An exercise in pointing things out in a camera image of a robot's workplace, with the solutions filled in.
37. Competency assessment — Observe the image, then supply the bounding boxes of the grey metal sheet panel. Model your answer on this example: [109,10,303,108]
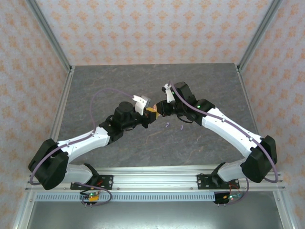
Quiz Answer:
[25,201,285,229]

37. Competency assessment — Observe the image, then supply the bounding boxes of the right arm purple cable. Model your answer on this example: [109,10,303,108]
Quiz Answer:
[168,81,279,205]

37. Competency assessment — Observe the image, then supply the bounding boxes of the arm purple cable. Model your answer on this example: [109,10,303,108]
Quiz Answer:
[30,88,112,206]
[168,81,279,205]

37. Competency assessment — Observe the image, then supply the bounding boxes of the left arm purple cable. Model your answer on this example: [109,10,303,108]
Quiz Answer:
[30,88,112,206]

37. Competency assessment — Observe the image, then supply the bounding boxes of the aluminium table edge rail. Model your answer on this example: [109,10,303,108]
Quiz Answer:
[41,163,271,173]

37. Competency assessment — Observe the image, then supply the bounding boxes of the aluminium side rail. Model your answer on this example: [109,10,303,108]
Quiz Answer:
[235,63,271,171]
[38,66,75,171]

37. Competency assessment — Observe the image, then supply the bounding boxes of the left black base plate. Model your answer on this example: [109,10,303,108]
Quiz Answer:
[70,175,114,190]

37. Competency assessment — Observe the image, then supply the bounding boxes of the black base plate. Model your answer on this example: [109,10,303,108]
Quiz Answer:
[197,174,239,190]
[70,175,114,190]

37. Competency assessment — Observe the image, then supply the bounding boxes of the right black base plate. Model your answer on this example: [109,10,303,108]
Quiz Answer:
[197,174,239,190]

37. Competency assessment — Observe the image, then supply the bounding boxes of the grey slotted cable duct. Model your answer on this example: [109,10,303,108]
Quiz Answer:
[35,192,271,202]

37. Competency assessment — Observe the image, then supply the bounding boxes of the aluminium upright frame post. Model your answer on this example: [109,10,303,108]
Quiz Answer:
[25,0,73,72]
[238,0,285,70]

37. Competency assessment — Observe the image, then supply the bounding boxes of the aluminium lower frame post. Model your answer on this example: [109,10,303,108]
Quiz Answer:
[13,190,36,229]
[273,190,295,229]

